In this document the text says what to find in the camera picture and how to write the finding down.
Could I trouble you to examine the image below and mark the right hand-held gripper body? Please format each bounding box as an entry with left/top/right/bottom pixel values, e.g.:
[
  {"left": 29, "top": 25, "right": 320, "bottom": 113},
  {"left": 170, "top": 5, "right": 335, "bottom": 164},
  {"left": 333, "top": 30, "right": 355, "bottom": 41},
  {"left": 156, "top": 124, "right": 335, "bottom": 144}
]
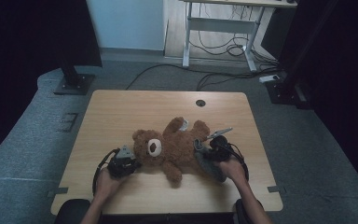
[{"left": 204, "top": 126, "right": 234, "bottom": 163}]

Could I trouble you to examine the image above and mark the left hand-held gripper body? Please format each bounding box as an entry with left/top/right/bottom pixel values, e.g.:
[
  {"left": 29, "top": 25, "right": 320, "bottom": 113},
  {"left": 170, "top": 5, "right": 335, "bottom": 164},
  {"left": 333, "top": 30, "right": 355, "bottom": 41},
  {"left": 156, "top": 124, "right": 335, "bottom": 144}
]
[{"left": 106, "top": 145, "right": 138, "bottom": 179}]

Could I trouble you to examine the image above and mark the grey cloth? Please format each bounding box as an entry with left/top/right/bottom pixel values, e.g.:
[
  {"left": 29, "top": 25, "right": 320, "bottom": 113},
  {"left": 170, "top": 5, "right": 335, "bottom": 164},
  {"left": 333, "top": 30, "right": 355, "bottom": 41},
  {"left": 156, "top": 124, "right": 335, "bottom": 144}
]
[{"left": 193, "top": 138, "right": 228, "bottom": 184}]

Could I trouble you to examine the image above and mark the brown teddy bear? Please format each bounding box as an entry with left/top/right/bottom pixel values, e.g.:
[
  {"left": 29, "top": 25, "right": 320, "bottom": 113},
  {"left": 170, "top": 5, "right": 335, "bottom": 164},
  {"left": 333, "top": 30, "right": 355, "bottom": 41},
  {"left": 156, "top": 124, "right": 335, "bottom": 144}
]
[{"left": 131, "top": 116, "right": 211, "bottom": 185}]

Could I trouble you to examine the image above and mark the person's right hand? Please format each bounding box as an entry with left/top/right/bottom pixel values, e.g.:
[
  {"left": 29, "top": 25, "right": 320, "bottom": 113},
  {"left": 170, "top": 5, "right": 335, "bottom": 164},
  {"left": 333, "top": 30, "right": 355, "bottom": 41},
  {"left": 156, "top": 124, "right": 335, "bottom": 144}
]
[{"left": 216, "top": 156, "right": 247, "bottom": 187}]

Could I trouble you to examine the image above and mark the person's left hand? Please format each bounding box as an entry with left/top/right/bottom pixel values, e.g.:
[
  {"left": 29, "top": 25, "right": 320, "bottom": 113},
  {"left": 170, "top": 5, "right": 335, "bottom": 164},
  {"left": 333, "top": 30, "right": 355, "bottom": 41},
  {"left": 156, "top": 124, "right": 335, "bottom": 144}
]
[{"left": 94, "top": 167, "right": 129, "bottom": 203}]

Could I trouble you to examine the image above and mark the black chair armrest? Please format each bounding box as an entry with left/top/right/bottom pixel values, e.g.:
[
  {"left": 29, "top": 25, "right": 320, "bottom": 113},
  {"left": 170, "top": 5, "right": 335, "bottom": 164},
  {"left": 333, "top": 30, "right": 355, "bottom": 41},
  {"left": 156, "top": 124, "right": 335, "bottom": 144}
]
[
  {"left": 234, "top": 198, "right": 264, "bottom": 224},
  {"left": 53, "top": 199, "right": 91, "bottom": 224}
]

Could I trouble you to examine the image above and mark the white power strip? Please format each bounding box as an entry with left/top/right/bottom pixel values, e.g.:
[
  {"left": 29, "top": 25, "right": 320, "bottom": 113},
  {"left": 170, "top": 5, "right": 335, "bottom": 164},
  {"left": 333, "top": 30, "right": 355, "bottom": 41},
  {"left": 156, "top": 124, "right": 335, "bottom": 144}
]
[{"left": 258, "top": 74, "right": 281, "bottom": 84}]

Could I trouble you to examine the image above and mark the black curtain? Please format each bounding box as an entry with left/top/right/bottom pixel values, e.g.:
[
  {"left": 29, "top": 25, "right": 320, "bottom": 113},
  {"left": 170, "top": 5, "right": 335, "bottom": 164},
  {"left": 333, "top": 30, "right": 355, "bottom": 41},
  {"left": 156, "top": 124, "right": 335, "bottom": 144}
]
[
  {"left": 262, "top": 0, "right": 358, "bottom": 202},
  {"left": 0, "top": 0, "right": 103, "bottom": 169}
]

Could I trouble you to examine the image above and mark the left hand-held gripper black cable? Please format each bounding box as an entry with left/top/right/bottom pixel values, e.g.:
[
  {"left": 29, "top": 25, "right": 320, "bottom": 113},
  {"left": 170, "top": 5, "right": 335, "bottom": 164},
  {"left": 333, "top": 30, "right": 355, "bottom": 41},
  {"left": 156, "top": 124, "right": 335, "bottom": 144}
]
[{"left": 91, "top": 147, "right": 121, "bottom": 198}]

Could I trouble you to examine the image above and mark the hand-held gripper black cable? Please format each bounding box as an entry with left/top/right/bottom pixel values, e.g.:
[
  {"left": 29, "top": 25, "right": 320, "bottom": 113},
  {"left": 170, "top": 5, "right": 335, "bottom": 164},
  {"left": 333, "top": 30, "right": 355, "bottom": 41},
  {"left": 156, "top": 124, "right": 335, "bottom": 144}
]
[
  {"left": 91, "top": 147, "right": 121, "bottom": 198},
  {"left": 227, "top": 142, "right": 251, "bottom": 182}
]

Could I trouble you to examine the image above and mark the right hand-held gripper black cable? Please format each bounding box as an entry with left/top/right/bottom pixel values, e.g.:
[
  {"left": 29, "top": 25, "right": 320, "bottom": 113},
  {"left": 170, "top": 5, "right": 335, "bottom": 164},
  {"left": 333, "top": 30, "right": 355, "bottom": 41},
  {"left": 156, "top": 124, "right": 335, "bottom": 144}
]
[{"left": 227, "top": 142, "right": 251, "bottom": 182}]

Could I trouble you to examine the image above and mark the black stand with base plate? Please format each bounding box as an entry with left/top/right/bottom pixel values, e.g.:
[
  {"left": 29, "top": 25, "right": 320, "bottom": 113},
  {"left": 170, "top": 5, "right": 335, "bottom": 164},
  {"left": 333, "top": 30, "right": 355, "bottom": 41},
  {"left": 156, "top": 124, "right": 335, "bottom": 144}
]
[
  {"left": 265, "top": 0, "right": 339, "bottom": 110},
  {"left": 53, "top": 59, "right": 96, "bottom": 96}
]

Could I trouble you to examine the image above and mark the long black floor cable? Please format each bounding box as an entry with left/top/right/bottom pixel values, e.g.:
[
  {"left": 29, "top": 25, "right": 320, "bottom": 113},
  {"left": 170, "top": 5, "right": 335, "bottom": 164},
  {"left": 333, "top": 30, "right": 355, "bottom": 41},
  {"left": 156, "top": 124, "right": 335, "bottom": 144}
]
[{"left": 125, "top": 63, "right": 282, "bottom": 91}]

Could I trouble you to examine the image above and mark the tangle of black cables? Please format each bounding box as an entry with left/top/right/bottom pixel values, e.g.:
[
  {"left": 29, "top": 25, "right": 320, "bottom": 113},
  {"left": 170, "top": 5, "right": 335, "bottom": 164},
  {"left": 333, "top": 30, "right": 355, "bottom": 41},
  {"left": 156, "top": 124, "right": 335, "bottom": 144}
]
[{"left": 188, "top": 3, "right": 278, "bottom": 64}]

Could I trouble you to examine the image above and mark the white desk frame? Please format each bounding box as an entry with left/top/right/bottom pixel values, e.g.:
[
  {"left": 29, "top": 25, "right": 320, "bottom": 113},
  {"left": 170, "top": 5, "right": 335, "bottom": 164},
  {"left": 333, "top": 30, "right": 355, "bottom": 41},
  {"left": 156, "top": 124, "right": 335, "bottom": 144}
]
[{"left": 180, "top": 0, "right": 298, "bottom": 73}]

